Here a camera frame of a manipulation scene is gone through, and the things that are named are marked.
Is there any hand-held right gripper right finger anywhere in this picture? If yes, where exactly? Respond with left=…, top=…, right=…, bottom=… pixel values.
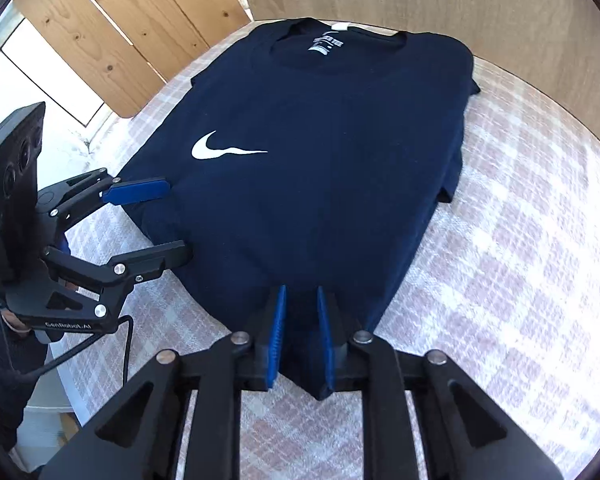
left=316, top=286, right=566, bottom=480

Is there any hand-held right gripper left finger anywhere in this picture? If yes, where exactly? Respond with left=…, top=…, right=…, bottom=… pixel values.
left=40, top=285, right=287, bottom=480

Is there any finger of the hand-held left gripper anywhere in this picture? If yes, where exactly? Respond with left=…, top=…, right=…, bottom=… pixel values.
left=42, top=239, right=194, bottom=319
left=35, top=167, right=172, bottom=234

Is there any navy blue t-shirt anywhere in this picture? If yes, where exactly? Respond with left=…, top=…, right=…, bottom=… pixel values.
left=115, top=17, right=481, bottom=401

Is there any person's left forearm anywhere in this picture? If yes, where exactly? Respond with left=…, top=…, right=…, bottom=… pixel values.
left=0, top=305, right=48, bottom=456

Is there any person's left hand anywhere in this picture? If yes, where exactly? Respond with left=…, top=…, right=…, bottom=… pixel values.
left=0, top=307, right=49, bottom=347

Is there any pine plank board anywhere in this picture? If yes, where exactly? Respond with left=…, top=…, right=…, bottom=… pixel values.
left=12, top=0, right=253, bottom=118

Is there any pink plaid cloth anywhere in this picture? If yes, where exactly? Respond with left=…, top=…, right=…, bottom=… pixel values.
left=45, top=22, right=600, bottom=480

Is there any light oak wooden board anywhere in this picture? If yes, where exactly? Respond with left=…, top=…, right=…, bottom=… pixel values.
left=234, top=0, right=600, bottom=153

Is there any white window frame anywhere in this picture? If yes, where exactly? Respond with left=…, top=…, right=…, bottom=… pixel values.
left=0, top=10, right=121, bottom=171

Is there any black cable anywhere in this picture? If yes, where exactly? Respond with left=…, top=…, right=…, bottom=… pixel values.
left=27, top=315, right=133, bottom=386

